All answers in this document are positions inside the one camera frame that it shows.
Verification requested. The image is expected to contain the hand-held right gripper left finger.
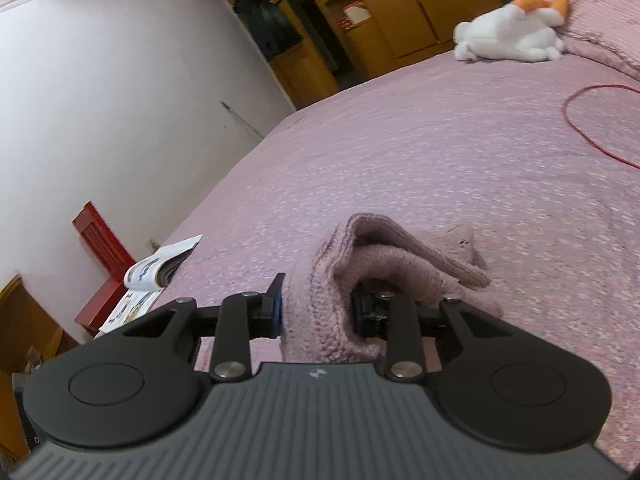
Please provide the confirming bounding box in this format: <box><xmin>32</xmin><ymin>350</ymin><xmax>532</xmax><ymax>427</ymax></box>
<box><xmin>120</xmin><ymin>272</ymin><xmax>287</xmax><ymax>381</ymax></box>

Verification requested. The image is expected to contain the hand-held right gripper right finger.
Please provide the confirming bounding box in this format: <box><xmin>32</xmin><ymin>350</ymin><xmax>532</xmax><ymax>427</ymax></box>
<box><xmin>350</xmin><ymin>287</ymin><xmax>502</xmax><ymax>381</ymax></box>

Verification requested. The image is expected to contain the pink knitted sweater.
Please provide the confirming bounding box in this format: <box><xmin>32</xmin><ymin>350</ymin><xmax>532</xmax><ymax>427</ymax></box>
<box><xmin>280</xmin><ymin>212</ymin><xmax>506</xmax><ymax>363</ymax></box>

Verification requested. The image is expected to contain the open magazine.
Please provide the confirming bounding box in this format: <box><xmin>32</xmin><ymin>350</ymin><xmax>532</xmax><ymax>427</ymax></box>
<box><xmin>96</xmin><ymin>234</ymin><xmax>203</xmax><ymax>337</ymax></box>

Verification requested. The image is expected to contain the red wooden chair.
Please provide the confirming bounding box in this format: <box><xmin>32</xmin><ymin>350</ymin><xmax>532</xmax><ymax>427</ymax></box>
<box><xmin>71</xmin><ymin>201</ymin><xmax>137</xmax><ymax>337</ymax></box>

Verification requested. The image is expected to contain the brown wooden cabinet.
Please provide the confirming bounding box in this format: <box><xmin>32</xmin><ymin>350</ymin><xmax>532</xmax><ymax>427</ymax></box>
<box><xmin>0</xmin><ymin>275</ymin><xmax>66</xmax><ymax>463</ymax></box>

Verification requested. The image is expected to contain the dark hanging jacket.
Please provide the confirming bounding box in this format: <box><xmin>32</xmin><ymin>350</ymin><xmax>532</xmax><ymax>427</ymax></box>
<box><xmin>232</xmin><ymin>0</ymin><xmax>303</xmax><ymax>63</ymax></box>

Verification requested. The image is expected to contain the wooden wardrobe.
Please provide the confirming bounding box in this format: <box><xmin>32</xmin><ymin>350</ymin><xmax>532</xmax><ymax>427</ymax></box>
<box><xmin>172</xmin><ymin>0</ymin><xmax>543</xmax><ymax>111</ymax></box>

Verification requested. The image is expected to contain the red white box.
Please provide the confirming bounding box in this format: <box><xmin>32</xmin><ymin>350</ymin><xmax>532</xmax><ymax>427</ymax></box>
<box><xmin>336</xmin><ymin>2</ymin><xmax>375</xmax><ymax>30</ymax></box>

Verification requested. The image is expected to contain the white orange plush toy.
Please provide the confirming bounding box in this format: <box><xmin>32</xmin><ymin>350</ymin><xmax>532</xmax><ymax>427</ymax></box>
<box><xmin>452</xmin><ymin>0</ymin><xmax>571</xmax><ymax>63</ymax></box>

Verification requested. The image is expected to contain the pink pillow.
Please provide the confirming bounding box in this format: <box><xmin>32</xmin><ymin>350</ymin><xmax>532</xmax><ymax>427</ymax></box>
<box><xmin>555</xmin><ymin>0</ymin><xmax>640</xmax><ymax>83</ymax></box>

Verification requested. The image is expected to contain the thin stick against wall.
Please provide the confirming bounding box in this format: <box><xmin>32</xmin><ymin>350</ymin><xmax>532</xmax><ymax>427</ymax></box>
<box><xmin>221</xmin><ymin>101</ymin><xmax>266</xmax><ymax>139</ymax></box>

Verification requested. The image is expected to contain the red cable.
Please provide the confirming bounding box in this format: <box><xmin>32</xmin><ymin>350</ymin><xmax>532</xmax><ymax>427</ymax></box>
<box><xmin>561</xmin><ymin>84</ymin><xmax>640</xmax><ymax>171</ymax></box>

